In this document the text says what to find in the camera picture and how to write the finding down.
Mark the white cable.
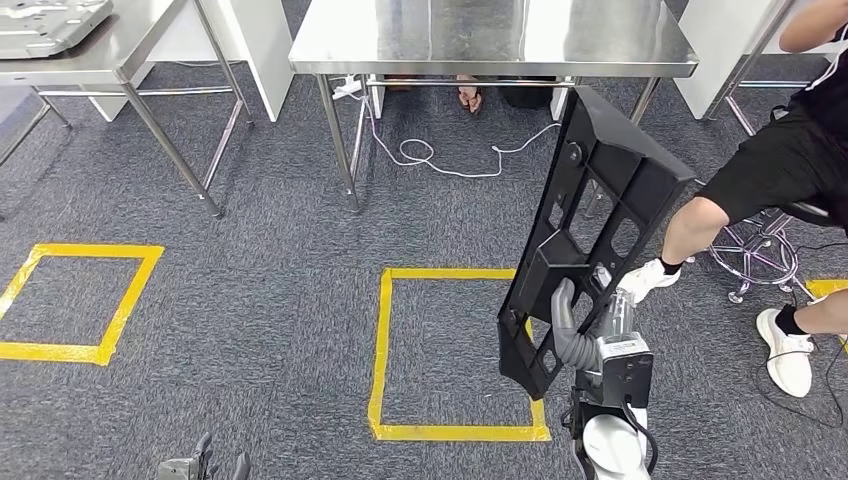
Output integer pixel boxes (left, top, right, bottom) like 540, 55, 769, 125
357, 79, 562, 180

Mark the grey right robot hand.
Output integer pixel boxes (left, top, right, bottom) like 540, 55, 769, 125
551, 264, 637, 340

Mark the chrome swivel stool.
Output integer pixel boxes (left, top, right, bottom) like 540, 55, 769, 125
705, 198, 848, 306

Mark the black bag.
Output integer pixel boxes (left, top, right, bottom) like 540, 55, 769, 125
496, 78, 558, 111

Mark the white power strip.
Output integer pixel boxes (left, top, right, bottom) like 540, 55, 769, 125
331, 74, 364, 102

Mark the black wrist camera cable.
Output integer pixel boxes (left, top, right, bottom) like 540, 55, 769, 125
619, 396, 660, 475

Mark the grey sheet metal part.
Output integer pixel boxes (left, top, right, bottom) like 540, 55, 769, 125
0, 0, 115, 61

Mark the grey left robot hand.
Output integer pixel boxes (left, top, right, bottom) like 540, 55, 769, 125
155, 432, 253, 480

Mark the yellow floor tape square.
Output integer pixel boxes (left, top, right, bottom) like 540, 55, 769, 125
367, 266, 552, 443
804, 278, 848, 352
0, 243, 165, 367

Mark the black plastic bracket part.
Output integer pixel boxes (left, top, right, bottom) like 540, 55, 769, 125
496, 84, 698, 402

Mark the white desk partition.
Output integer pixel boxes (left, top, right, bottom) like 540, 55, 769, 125
86, 0, 296, 124
675, 0, 848, 122

